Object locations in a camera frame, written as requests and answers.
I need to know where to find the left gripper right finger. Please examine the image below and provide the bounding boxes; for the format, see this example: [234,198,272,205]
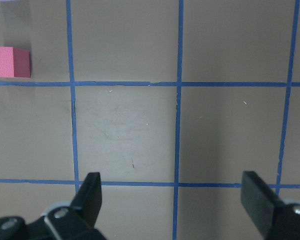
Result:
[240,171,300,240]

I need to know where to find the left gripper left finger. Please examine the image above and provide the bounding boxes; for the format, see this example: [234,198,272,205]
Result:
[44,172,105,240]

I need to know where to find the pink foam block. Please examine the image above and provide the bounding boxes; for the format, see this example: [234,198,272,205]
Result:
[0,46,31,79]

